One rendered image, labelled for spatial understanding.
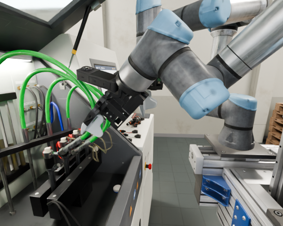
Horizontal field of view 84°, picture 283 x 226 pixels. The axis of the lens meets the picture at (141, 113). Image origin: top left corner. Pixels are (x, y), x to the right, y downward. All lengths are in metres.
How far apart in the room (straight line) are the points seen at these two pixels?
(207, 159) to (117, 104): 0.55
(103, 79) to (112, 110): 0.08
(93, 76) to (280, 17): 0.36
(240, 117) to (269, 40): 0.47
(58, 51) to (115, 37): 2.51
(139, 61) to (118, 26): 3.11
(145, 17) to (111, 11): 3.00
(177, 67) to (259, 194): 0.60
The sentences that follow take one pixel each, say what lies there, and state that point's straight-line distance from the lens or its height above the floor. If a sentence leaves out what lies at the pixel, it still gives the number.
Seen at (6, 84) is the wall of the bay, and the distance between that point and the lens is 0.87.
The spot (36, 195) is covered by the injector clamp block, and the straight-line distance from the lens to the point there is 0.67.
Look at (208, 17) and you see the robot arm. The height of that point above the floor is 1.51.
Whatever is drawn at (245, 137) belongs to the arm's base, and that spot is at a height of 1.09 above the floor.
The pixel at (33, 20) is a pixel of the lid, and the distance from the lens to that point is 0.82.
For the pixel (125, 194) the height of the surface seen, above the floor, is 0.95.
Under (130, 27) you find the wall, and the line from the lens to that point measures 3.38.
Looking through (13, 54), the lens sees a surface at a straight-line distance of 0.59.
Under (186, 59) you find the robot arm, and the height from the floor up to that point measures 1.39.
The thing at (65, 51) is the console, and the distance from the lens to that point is 0.92.
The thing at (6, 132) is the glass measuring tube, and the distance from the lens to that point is 0.84.
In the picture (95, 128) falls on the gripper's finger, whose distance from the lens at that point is 0.43.
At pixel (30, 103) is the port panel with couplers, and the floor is 1.22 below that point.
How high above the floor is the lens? 1.37
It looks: 15 degrees down
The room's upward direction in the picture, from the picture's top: straight up
